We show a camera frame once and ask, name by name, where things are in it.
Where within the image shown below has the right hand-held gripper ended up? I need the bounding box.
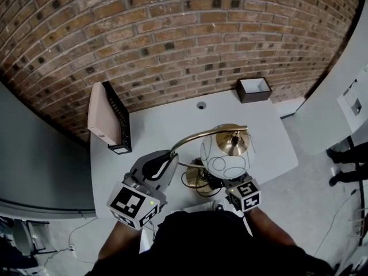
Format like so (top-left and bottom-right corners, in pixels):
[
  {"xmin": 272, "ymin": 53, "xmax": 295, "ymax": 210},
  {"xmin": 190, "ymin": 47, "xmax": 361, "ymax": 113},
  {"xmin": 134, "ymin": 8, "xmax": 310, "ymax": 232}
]
[{"xmin": 223, "ymin": 174, "xmax": 262, "ymax": 214}]

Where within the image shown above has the thin grey floor cable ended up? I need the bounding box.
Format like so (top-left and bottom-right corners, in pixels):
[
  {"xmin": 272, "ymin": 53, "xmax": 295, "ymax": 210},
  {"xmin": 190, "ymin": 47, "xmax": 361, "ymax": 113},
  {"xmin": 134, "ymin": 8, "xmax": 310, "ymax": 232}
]
[{"xmin": 312, "ymin": 189, "xmax": 359, "ymax": 257}]

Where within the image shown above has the person's left forearm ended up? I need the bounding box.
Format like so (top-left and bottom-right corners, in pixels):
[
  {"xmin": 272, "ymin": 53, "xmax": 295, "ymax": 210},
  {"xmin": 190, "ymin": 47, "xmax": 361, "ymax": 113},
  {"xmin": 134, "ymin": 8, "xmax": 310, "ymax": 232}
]
[{"xmin": 97, "ymin": 219, "xmax": 144, "ymax": 262}]

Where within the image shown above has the dark brown open box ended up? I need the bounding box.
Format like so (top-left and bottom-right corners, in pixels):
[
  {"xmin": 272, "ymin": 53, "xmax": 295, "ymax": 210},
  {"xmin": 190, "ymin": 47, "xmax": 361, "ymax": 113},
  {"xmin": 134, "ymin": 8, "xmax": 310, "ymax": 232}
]
[{"xmin": 235, "ymin": 76, "xmax": 273, "ymax": 104}]

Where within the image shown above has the grey partition panel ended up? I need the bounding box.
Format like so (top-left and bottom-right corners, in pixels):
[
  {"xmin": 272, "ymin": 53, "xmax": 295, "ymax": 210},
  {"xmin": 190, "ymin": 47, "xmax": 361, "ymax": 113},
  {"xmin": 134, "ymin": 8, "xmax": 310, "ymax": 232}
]
[{"xmin": 0, "ymin": 80, "xmax": 98, "ymax": 220}]

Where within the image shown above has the white floor cable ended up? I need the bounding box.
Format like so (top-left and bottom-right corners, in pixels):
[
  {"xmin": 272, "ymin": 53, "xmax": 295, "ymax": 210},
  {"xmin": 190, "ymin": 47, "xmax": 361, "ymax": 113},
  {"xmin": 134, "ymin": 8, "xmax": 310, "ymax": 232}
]
[{"xmin": 34, "ymin": 216, "xmax": 100, "ymax": 273}]

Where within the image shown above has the beige flat box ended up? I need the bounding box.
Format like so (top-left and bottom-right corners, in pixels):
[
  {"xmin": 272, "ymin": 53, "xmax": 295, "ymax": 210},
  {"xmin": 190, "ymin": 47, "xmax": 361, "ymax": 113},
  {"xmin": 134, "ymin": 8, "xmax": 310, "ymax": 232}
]
[{"xmin": 87, "ymin": 82, "xmax": 123, "ymax": 147}]

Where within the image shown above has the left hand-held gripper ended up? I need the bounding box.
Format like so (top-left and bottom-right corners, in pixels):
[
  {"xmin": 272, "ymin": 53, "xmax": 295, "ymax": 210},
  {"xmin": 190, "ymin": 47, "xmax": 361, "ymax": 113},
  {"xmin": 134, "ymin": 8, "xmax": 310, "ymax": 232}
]
[{"xmin": 106, "ymin": 149, "xmax": 181, "ymax": 231}]

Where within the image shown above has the person's black clothing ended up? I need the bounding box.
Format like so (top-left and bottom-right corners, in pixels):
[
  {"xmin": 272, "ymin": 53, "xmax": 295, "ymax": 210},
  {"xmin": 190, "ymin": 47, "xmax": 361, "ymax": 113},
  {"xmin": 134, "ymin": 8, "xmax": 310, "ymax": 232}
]
[{"xmin": 84, "ymin": 208, "xmax": 336, "ymax": 276}]

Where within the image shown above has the grey office chair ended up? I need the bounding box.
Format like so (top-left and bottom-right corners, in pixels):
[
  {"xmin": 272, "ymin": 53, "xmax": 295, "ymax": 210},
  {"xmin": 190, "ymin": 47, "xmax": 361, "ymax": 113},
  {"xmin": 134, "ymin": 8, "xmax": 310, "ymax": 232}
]
[{"xmin": 0, "ymin": 214, "xmax": 58, "ymax": 276}]

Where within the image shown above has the white partition panel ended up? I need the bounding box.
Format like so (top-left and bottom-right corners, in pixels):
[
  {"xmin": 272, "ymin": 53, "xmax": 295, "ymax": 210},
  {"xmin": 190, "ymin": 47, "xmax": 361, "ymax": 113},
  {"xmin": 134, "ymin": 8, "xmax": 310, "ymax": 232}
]
[{"xmin": 292, "ymin": 0, "xmax": 368, "ymax": 156}]

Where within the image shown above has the person's right forearm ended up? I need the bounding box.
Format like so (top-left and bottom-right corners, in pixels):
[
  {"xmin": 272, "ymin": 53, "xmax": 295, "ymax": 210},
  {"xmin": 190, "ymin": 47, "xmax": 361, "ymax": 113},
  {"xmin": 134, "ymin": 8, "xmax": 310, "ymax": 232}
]
[{"xmin": 243, "ymin": 206, "xmax": 297, "ymax": 247}]

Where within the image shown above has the white wall device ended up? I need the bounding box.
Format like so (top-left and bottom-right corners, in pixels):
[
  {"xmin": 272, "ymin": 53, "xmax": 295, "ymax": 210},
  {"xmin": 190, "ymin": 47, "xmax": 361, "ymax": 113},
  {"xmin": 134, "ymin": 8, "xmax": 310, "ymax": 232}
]
[{"xmin": 336, "ymin": 78, "xmax": 368, "ymax": 133}]

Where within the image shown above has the black perforated file holder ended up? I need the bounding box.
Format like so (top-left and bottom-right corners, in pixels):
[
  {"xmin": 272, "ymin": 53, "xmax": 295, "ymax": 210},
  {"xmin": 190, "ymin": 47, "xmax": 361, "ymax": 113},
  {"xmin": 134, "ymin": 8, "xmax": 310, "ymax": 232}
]
[{"xmin": 101, "ymin": 80, "xmax": 133, "ymax": 155}]

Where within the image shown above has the brass table lamp glass globe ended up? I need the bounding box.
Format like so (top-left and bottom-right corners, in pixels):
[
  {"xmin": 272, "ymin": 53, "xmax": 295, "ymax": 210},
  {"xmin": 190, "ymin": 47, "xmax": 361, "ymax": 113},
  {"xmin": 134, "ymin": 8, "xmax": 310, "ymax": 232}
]
[{"xmin": 170, "ymin": 123, "xmax": 257, "ymax": 198}]

